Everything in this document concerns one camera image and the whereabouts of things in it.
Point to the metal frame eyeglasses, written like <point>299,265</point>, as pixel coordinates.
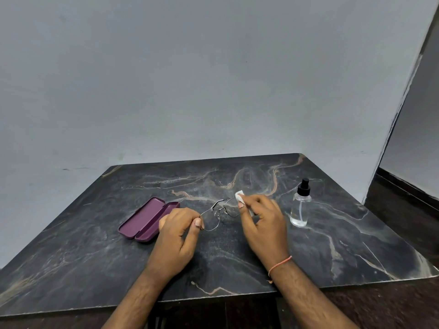
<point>212,220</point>

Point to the person's left hand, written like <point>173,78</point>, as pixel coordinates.
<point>171,250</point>

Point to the person's left forearm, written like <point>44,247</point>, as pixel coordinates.
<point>133,304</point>

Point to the person's right forearm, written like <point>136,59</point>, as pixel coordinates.
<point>308,301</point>

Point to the clear spray bottle black cap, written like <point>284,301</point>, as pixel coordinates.
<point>300,212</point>

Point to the white cleaning cloth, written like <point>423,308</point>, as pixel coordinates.
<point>240,196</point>

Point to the maroon glasses case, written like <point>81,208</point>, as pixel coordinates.
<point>147,217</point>

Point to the person's right hand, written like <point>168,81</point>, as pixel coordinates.
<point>267,232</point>

